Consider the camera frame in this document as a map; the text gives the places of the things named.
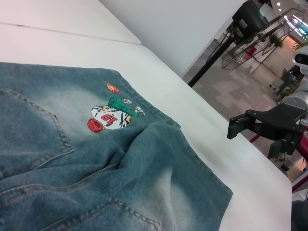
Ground black wire rack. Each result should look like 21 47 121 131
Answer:
220 8 307 71

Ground black box on stand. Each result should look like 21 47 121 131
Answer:
231 1 270 46

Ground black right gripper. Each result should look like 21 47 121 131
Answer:
227 103 308 159

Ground blue denim shorts with cartoon print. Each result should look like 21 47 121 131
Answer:
0 62 233 231

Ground black stand pole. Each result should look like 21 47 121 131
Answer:
187 36 236 88

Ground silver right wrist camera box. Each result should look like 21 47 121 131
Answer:
292 46 308 66

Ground small green potted plant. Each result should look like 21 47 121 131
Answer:
269 34 284 48

